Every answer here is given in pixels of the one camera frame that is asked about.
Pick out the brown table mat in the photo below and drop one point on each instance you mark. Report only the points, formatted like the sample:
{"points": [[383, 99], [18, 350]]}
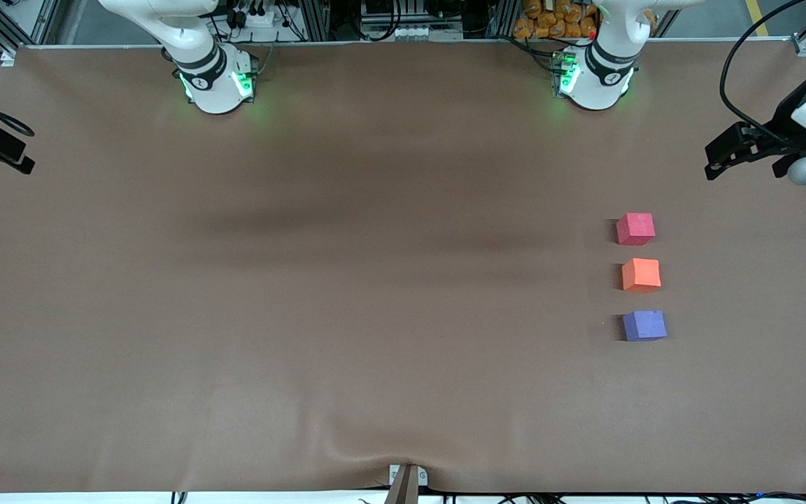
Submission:
{"points": [[403, 350]]}

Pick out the red foam block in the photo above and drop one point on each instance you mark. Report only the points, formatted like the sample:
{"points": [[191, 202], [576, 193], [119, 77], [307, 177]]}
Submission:
{"points": [[635, 229]]}

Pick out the white power strip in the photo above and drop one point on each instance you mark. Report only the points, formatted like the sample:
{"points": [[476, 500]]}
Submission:
{"points": [[263, 19]]}

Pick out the white table corner bracket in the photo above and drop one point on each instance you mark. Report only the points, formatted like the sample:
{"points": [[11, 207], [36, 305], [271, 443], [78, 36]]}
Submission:
{"points": [[8, 58]]}

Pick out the orange foam block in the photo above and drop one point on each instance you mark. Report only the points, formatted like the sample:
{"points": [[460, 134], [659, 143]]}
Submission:
{"points": [[641, 274]]}

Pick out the small metal clamp bracket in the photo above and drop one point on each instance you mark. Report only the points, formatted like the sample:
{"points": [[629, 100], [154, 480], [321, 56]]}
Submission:
{"points": [[394, 476]]}

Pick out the purple foam block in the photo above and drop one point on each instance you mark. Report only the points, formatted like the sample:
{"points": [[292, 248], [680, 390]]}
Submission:
{"points": [[644, 326]]}

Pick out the bag of orange items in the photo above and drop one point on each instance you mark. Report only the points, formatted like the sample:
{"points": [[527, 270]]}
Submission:
{"points": [[550, 24]]}

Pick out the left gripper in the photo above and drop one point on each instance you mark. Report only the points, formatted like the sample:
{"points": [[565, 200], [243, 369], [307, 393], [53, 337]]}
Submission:
{"points": [[790, 115]]}

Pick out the white connector row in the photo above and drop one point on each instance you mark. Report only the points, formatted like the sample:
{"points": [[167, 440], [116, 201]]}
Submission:
{"points": [[410, 33]]}

